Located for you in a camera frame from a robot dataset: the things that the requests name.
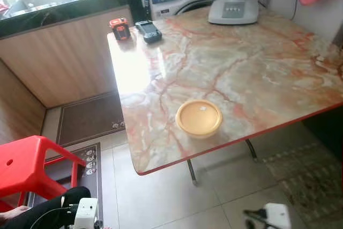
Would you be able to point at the orange black handheld device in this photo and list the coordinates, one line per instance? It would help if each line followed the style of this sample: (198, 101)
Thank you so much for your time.
(120, 29)

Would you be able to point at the wooden cabinet black counter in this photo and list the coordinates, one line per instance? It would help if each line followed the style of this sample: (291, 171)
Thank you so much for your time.
(64, 57)

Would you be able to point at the person bare foot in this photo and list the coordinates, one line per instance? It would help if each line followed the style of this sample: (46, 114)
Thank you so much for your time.
(10, 214)

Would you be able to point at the beige patterned rug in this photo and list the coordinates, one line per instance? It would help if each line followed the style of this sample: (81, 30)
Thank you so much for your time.
(311, 181)

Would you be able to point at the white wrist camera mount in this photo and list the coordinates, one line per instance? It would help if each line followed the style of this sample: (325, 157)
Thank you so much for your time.
(86, 213)
(278, 215)

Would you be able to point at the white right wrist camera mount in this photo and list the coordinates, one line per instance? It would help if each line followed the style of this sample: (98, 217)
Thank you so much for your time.
(278, 215)

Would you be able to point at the black glossy cabinet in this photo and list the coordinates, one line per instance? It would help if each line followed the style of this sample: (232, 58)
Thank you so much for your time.
(327, 130)

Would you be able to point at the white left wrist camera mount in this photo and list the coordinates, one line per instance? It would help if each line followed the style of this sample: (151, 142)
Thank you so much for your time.
(86, 213)

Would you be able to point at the yellow lidded plastic bowl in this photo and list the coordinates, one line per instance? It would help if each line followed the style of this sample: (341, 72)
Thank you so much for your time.
(198, 117)

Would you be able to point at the orange marble pattern table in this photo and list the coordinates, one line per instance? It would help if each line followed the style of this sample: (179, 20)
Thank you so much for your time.
(241, 73)

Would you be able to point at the brown doormat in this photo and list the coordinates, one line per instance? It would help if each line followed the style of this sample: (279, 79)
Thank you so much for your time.
(88, 119)

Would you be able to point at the person leg black trousers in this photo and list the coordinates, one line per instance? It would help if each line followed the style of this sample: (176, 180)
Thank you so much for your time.
(53, 205)

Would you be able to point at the dark printed floor mat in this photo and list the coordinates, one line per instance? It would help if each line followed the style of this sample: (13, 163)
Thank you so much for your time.
(94, 181)

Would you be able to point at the red plastic stool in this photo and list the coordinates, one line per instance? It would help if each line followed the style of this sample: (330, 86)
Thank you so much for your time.
(27, 162)

